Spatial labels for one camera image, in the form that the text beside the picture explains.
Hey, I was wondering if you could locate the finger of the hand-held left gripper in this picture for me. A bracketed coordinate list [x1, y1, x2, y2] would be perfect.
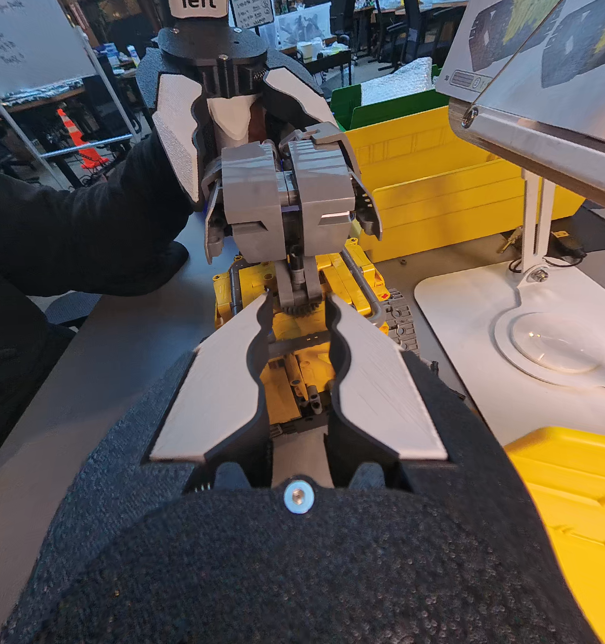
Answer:
[262, 67, 385, 242]
[150, 73, 223, 264]

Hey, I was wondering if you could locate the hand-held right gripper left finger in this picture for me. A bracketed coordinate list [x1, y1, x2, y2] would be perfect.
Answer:
[149, 294, 275, 484]

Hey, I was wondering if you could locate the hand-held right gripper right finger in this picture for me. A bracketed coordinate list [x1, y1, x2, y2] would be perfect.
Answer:
[326, 294, 450, 484]

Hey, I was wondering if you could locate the yellow grey brick robot model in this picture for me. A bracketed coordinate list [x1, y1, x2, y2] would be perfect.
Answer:
[204, 121, 424, 435]

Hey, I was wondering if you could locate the metal wire page holder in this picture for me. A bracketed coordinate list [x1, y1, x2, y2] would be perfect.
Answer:
[462, 0, 559, 129]

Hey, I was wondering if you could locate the instruction booklet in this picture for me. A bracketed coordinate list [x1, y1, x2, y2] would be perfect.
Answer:
[435, 0, 605, 121]

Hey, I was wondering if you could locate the grey desk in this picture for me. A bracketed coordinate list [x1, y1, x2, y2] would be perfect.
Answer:
[0, 217, 605, 644]

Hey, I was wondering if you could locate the cluttered background table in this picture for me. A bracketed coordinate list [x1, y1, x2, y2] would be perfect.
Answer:
[267, 5, 355, 86]

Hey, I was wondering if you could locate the paper sign on stand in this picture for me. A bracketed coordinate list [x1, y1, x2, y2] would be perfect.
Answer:
[229, 0, 275, 29]

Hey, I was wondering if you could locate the green plastic bin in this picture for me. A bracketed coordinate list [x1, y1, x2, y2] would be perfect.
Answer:
[330, 83, 449, 131]

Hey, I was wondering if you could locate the white book stand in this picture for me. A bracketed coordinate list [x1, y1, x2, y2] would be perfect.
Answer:
[413, 71, 605, 448]

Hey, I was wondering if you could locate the clear plastic bag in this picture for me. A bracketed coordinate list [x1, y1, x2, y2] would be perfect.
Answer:
[361, 58, 436, 106]

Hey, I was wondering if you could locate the orange traffic cone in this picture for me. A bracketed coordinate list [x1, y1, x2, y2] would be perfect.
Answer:
[56, 106, 107, 170]

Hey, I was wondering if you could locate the whiteboard on stand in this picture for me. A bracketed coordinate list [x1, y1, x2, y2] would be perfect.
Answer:
[0, 0, 142, 187]

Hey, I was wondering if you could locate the yellow plastic bin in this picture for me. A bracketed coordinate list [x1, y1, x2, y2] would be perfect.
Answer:
[504, 426, 605, 644]
[345, 106, 587, 264]

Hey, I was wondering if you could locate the black cable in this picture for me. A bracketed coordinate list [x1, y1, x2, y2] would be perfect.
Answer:
[549, 230, 590, 264]

